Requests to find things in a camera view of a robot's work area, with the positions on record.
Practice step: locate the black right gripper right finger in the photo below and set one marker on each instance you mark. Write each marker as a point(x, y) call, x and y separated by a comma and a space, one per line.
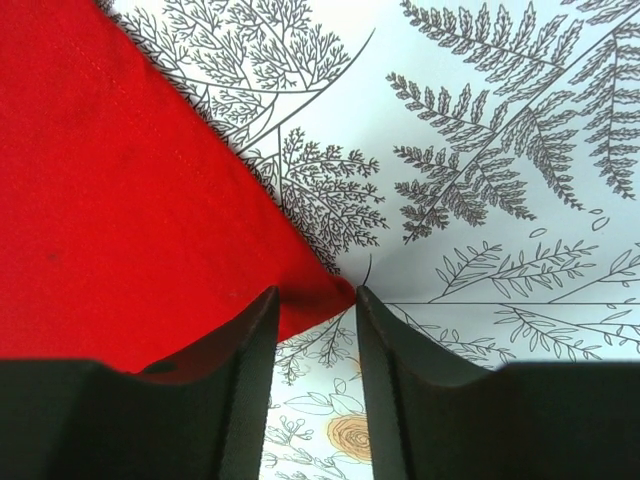
point(434, 415)

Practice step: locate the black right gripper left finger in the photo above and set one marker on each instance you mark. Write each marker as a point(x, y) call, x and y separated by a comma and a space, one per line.
point(199, 413)

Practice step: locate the floral patterned table mat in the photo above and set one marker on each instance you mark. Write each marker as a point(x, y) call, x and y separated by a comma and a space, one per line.
point(474, 163)

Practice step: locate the red t shirt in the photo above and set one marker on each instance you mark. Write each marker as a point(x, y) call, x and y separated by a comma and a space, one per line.
point(128, 228)

